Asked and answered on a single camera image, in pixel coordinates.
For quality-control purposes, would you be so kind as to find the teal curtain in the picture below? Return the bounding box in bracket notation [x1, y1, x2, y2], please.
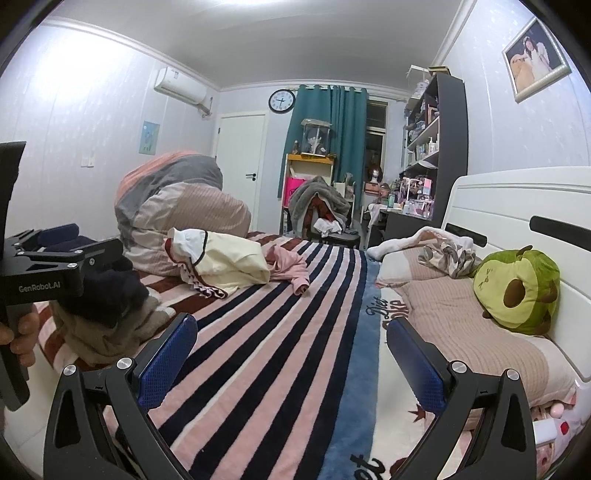
[277, 84, 370, 199]

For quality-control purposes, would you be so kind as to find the window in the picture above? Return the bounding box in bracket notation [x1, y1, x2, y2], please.
[365, 99, 389, 171]

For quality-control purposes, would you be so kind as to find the person's left hand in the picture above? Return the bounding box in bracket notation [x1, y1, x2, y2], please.
[0, 307, 41, 370]

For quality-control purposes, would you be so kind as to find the dark desk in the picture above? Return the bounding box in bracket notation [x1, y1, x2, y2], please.
[360, 203, 444, 250]

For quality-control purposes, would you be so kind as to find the beige fleece garment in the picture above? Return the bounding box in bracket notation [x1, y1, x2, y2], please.
[48, 295, 178, 370]

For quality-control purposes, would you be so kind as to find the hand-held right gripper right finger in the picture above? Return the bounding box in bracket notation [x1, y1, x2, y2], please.
[385, 316, 550, 480]

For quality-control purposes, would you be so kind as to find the small pink pillow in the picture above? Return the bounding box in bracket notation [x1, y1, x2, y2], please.
[376, 251, 444, 287]

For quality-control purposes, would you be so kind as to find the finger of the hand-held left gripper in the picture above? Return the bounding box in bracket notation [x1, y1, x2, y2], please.
[4, 223, 81, 253]
[15, 237, 125, 278]

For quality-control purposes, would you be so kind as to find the framed wall picture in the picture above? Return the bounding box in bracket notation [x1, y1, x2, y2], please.
[502, 17, 572, 103]

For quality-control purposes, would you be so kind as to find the black chair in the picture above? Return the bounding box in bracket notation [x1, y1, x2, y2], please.
[307, 203, 361, 250]

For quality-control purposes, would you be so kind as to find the yellow shelf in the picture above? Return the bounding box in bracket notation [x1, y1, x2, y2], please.
[279, 153, 337, 236]

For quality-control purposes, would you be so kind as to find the pink plush toy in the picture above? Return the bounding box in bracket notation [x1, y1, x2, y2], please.
[531, 392, 583, 462]

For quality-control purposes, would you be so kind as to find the dark bookshelf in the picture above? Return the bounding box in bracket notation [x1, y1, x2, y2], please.
[402, 65, 467, 241]

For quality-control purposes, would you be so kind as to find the large pink pillow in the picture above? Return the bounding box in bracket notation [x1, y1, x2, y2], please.
[399, 277, 578, 402]

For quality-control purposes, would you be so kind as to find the white air conditioner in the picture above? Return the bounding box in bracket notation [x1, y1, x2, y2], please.
[154, 67, 208, 104]

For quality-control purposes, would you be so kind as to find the small blue wall poster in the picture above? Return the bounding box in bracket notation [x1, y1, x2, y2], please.
[139, 121, 160, 155]

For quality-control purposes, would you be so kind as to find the avocado plush toy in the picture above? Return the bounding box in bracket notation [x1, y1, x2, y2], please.
[473, 246, 561, 335]

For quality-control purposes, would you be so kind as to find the white headboard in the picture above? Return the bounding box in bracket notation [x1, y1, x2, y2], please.
[441, 166, 591, 384]

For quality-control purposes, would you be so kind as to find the patterned crumpled cloth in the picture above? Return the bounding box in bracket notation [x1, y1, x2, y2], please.
[418, 237, 483, 278]

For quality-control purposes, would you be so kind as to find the white door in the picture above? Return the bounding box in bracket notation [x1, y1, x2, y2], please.
[215, 113, 269, 232]

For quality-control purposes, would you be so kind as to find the striped printed blanket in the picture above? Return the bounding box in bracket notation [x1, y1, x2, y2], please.
[34, 231, 578, 480]

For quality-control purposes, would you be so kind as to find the cream dress with red trim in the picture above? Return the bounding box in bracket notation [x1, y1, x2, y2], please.
[165, 227, 272, 298]

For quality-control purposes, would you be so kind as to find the pink bag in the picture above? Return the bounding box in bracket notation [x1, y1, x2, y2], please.
[284, 175, 308, 202]

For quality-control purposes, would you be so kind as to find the grey clothes pile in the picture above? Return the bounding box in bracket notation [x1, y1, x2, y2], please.
[288, 175, 352, 241]

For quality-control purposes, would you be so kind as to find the glass display case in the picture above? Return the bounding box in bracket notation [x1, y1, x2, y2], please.
[300, 119, 332, 155]

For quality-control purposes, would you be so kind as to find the round wall clock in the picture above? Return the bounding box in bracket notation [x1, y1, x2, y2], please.
[269, 89, 296, 114]

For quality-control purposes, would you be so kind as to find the pink and grey folded quilt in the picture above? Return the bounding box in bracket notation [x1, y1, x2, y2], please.
[113, 150, 252, 278]

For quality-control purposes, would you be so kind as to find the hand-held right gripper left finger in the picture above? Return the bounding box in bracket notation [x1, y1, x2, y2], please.
[34, 311, 199, 480]

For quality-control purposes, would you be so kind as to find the navy sweater with mask print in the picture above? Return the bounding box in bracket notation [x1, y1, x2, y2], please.
[51, 235, 151, 329]

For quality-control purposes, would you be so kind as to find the pink garment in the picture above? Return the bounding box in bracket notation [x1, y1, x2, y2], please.
[268, 244, 311, 296]

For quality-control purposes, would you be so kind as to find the white fleece blanket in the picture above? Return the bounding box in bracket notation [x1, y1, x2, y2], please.
[367, 226, 462, 259]

